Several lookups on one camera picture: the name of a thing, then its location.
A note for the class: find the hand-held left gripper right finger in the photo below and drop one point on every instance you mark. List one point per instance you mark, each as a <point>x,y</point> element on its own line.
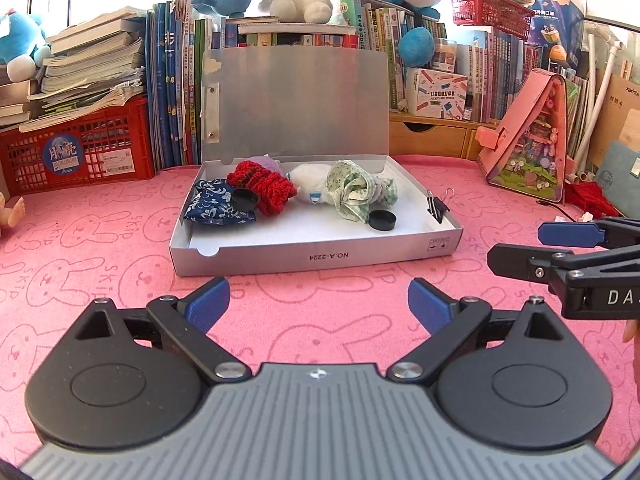
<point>425,302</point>

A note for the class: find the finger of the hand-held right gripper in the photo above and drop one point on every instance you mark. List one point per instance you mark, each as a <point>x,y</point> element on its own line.
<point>520,260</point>
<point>570,233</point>

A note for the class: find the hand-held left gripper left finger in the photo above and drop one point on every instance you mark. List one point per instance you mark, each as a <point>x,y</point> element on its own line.
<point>210,300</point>

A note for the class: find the black round cap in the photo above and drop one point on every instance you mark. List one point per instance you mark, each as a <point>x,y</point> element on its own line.
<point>382,221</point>
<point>244,200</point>

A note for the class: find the blue floral fabric pouch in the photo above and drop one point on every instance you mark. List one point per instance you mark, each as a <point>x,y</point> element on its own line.
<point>207,205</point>

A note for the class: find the red knitted item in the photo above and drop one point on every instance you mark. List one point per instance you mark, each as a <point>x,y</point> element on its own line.
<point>260,185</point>

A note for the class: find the green floral fabric pouch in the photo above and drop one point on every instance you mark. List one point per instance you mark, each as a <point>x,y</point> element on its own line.
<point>350,185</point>

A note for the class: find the purple plush toy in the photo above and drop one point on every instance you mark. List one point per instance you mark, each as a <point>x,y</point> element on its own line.
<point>267,165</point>

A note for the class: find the silver file box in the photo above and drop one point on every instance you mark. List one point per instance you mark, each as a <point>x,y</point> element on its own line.
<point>300,100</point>

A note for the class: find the person's right hand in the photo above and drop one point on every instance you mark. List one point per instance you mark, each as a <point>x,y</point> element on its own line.
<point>633,331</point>

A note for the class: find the red yarn bundle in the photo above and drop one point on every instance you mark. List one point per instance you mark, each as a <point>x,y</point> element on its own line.
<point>595,197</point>

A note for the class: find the pink house-shaped bag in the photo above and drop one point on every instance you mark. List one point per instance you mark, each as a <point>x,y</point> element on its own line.
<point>535,145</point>

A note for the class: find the black binder clip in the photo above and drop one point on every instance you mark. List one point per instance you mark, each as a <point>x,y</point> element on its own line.
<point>436,206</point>

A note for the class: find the pink rabbit-print towel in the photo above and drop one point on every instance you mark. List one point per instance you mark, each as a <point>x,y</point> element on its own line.
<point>100,260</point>

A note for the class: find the brown cardboard sheet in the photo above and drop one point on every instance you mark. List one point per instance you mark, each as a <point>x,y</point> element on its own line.
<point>620,125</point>

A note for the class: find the white plastic pipes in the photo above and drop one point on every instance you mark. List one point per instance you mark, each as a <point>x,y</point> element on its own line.
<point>597,100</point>

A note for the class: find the wooden drawer organizer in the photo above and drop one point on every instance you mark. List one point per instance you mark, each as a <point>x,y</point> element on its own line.
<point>440,137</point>

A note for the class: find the row of colourful books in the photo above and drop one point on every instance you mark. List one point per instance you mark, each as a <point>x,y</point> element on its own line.
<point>500,75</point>

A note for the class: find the red plastic crate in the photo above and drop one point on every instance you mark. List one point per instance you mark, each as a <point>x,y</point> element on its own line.
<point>100,160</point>

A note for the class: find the white printed carton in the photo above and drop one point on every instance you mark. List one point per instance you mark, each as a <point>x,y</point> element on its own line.
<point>435,95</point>

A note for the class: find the blue printed box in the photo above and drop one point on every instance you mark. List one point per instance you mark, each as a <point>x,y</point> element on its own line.
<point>555,25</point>

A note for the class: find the small plastic doll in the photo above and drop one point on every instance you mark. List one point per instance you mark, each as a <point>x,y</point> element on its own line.
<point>12,212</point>

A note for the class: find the red plastic basket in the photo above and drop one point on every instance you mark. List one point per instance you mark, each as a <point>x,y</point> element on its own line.
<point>487,10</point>

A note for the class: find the stack of magazines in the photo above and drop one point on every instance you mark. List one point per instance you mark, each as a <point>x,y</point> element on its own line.
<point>90,70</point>

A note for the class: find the row of small books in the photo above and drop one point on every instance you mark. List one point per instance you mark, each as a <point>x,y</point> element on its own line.
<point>300,35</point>

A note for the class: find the blue cat plush toy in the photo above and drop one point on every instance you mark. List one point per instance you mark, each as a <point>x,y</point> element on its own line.
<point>17,42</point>

